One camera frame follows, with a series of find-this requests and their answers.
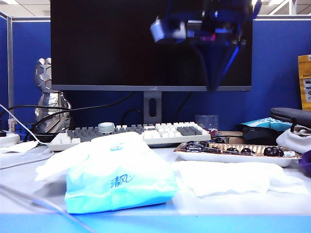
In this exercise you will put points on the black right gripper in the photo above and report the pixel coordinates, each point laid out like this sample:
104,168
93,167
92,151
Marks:
218,26

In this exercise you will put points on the white wet wipe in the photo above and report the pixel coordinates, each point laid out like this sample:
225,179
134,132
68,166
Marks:
63,160
226,177

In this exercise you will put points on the teal and white packet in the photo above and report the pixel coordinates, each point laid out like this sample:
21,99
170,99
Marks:
267,122

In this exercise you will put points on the sky blue wet wipes packet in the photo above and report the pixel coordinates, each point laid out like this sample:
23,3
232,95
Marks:
121,187

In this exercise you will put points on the clear glass with red ribbon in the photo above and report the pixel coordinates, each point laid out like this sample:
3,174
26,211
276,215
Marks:
206,122

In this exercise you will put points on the dark red cherry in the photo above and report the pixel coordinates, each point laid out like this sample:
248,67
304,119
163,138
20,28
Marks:
188,147
279,152
219,140
213,150
268,151
192,142
232,150
246,151
204,144

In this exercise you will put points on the grey monitor stand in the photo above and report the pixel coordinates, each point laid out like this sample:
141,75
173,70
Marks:
152,106

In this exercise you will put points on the brown cardboard box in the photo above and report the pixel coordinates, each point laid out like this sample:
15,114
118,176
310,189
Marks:
233,139

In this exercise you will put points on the white and grey keyboard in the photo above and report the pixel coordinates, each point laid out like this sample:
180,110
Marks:
170,132

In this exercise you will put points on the black computer mouse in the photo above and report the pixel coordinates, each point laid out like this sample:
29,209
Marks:
257,136

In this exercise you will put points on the grey fabric laptop sleeve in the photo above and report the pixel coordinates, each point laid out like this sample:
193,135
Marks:
284,114

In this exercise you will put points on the yellow paper package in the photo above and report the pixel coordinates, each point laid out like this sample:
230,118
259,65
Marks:
305,82

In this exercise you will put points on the gold rectangular tray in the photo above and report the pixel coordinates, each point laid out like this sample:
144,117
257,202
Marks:
230,157

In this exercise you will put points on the white printed label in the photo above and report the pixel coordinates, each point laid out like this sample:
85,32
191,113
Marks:
289,153

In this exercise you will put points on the black computer monitor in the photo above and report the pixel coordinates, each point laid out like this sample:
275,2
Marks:
97,36

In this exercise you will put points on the silver faceted figurine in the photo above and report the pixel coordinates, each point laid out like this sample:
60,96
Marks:
48,97

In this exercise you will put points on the white paper sheet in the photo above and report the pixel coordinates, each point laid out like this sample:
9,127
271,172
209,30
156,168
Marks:
19,146

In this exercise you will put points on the white power strip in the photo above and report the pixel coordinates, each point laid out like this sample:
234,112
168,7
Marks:
8,140

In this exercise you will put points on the grey aluminium partition post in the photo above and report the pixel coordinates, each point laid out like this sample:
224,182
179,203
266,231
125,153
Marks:
9,68

